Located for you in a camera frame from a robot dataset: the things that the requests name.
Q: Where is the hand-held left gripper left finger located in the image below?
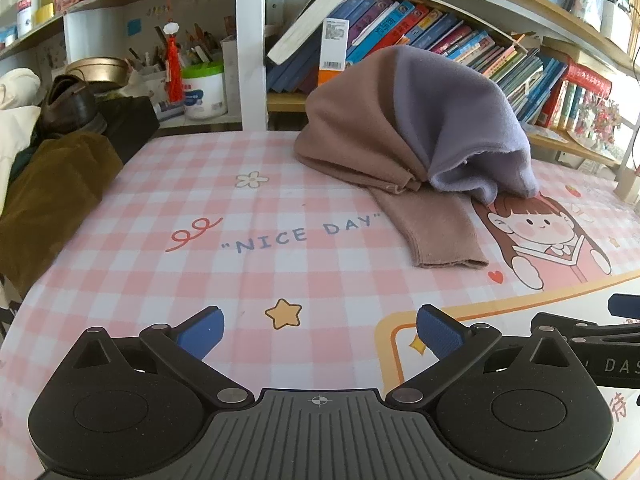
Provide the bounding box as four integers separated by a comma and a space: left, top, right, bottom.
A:
72, 305, 255, 409

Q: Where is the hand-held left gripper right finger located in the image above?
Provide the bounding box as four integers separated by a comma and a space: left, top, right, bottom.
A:
384, 305, 573, 408

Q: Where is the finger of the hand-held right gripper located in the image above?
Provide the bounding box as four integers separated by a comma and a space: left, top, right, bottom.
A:
531, 311, 640, 349
607, 294, 640, 318

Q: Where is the brown and purple sweater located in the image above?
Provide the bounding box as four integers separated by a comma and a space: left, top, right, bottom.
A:
292, 45, 540, 269

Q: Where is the pink checked printed table mat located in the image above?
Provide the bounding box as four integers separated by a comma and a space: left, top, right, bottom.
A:
0, 130, 640, 480

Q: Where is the pink flower ornament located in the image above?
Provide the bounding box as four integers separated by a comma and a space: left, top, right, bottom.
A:
575, 94, 624, 150

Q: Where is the white tub with green lid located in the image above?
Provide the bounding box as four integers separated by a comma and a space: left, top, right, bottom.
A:
181, 60, 227, 121

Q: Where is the red tassel ornament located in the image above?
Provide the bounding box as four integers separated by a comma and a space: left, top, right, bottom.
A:
162, 20, 187, 104

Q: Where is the tall white carton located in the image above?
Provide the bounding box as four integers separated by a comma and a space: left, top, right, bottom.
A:
220, 35, 242, 117

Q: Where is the brown leather shoe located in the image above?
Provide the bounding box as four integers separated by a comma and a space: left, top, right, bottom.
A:
37, 75, 109, 137

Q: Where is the white and wood bookshelf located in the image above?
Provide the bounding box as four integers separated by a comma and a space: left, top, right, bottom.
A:
0, 0, 640, 183

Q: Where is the cream cloth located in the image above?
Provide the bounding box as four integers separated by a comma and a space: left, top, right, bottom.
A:
0, 67, 44, 202

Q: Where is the brass bowl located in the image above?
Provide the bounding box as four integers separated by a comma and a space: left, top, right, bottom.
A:
65, 57, 132, 94

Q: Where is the bunch of pens and pencils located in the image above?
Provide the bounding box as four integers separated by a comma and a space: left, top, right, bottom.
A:
127, 22, 224, 77

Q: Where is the white blue orange carton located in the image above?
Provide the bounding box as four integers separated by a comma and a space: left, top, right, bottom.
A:
317, 17, 349, 87

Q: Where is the row of colourful books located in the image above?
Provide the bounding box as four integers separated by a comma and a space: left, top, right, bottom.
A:
265, 0, 615, 131

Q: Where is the thick white leaning book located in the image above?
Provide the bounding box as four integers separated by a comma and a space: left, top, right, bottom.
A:
267, 0, 354, 66

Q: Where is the white bottle with blue label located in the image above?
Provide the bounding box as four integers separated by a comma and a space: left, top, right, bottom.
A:
17, 0, 41, 39

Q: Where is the brown corduroy cloth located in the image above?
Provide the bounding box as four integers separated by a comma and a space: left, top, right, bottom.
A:
0, 132, 125, 302

